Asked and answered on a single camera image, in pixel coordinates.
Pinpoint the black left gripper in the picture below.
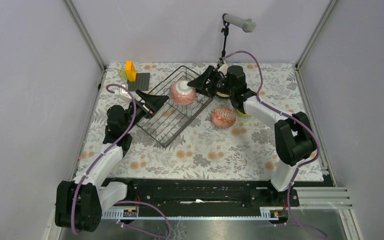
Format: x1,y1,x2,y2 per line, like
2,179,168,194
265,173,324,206
123,89,169,133

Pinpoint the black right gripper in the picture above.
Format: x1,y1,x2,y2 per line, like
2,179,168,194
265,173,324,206
187,65,234,99

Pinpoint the black wire dish rack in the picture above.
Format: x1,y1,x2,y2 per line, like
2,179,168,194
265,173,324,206
136,65,213,148

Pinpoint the pink patterned bowl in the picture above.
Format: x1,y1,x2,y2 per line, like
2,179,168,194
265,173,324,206
169,80,197,106

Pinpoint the dark teal bowl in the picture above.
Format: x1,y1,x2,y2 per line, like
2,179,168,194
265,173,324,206
216,92,230,98

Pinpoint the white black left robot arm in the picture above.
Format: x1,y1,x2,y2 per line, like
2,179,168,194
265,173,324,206
54,90,169,234

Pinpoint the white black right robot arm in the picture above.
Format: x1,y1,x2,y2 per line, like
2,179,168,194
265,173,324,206
187,65,318,206

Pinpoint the dark grey building baseplate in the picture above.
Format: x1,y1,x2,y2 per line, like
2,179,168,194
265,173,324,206
127,72,151,92

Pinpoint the orange toy block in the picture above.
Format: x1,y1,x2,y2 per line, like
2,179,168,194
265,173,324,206
124,60,137,82

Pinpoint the yellow-green small grid plate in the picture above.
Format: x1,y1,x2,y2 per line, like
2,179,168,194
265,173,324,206
117,69,128,80

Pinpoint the black microphone tripod stand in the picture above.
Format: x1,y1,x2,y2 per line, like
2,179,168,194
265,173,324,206
221,20,230,58

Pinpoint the grey microphone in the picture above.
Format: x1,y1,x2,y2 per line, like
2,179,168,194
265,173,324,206
222,13,257,33

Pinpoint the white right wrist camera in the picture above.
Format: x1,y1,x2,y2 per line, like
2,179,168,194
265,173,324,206
217,58,229,76

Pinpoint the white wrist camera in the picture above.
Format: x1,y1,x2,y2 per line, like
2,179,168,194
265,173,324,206
114,87,132,103
217,58,229,76

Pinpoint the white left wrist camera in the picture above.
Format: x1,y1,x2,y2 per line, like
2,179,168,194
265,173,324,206
114,87,132,103

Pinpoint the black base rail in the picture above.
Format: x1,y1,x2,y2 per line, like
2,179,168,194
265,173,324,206
99,177,300,217

